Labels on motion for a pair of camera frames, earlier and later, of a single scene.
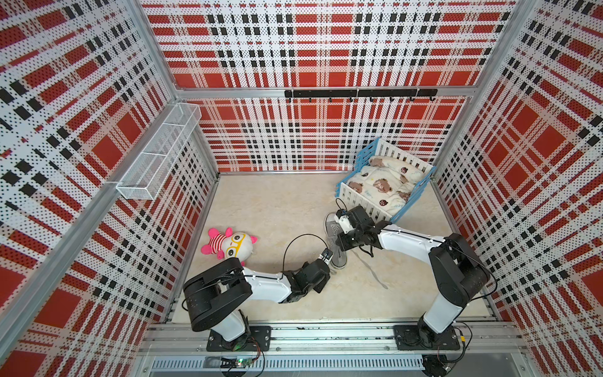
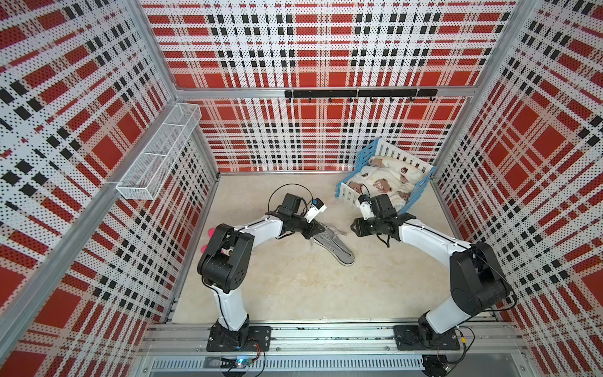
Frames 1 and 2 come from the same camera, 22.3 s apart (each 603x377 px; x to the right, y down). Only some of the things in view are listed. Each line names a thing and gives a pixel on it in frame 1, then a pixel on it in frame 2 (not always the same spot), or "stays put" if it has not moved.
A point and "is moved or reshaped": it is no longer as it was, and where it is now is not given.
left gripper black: x=319 y=287 → x=312 y=228
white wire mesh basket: x=148 y=173 stays put
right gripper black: x=342 y=243 → x=359 y=226
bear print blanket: x=385 y=184 stays put
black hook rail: x=362 y=93 stays put
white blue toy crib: x=386 y=180 stays put
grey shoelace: x=370 y=270 → x=326 y=235
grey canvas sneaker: x=338 y=258 is moved or reshaped
